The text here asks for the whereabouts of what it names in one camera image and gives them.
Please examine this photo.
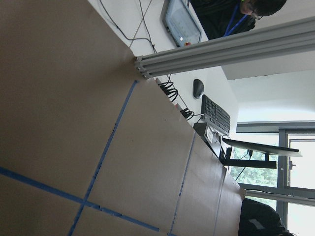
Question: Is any black computer mouse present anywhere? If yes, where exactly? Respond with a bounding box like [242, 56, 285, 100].
[193, 79, 204, 99]

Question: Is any black keyboard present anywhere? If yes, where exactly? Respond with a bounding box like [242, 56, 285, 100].
[201, 94, 230, 135]

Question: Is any black mini computer box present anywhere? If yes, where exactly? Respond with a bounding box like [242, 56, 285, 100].
[193, 123, 221, 158]

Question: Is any black monitor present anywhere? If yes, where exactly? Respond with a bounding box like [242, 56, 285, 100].
[219, 138, 303, 169]

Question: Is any person in black jacket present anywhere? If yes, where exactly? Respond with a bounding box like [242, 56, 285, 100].
[190, 0, 286, 40]

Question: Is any teach pendant near post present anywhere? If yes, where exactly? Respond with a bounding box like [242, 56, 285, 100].
[161, 0, 202, 47]

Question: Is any grey aluminium frame post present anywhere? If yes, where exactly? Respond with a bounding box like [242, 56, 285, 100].
[134, 17, 315, 79]

